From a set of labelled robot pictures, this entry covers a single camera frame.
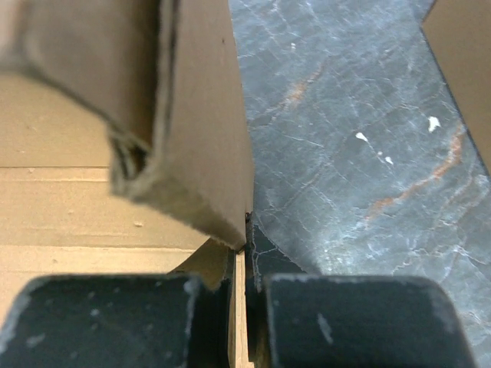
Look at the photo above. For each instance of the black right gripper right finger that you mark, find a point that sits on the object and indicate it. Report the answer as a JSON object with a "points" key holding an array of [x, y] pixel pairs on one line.
{"points": [[296, 319]]}

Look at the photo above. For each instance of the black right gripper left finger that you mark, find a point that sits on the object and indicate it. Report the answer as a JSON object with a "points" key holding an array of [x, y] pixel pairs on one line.
{"points": [[178, 319]]}

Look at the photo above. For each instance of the brown cardboard box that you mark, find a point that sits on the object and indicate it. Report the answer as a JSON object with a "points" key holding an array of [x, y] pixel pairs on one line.
{"points": [[124, 141]]}

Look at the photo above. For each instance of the flat folded cardboard box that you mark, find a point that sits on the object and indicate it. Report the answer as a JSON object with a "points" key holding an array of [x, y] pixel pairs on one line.
{"points": [[458, 32]]}

